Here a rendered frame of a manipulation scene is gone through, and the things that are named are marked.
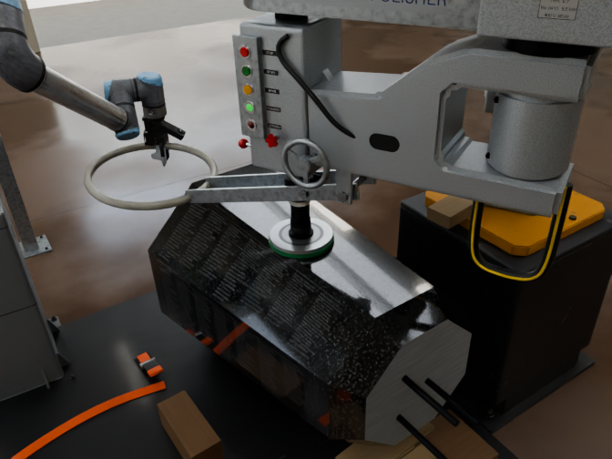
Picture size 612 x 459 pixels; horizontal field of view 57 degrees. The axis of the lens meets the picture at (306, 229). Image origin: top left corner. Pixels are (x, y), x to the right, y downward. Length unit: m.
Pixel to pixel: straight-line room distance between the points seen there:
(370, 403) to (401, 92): 0.84
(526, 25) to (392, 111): 0.37
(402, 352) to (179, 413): 1.01
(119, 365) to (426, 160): 1.77
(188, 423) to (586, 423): 1.54
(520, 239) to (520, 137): 0.73
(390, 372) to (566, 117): 0.80
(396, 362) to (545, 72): 0.83
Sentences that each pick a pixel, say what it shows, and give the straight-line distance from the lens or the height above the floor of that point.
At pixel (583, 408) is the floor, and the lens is 2.62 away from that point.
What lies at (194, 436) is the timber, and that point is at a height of 0.13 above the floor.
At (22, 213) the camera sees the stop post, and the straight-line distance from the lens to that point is 3.61.
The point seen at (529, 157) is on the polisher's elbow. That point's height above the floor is 1.29.
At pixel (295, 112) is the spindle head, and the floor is 1.30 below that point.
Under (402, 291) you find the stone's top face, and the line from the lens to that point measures 1.69.
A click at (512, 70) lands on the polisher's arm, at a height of 1.48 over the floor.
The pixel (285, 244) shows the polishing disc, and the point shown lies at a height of 0.83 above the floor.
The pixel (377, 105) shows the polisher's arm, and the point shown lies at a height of 1.36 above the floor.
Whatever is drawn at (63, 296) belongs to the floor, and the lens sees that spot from 3.27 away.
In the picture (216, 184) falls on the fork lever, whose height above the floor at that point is 0.90.
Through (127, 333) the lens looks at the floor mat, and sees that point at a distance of 2.88.
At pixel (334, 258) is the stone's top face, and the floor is 0.81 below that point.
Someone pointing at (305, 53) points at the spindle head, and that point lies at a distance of 1.51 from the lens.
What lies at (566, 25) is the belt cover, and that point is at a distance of 1.26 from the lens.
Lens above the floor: 1.85
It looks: 32 degrees down
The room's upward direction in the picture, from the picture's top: 2 degrees counter-clockwise
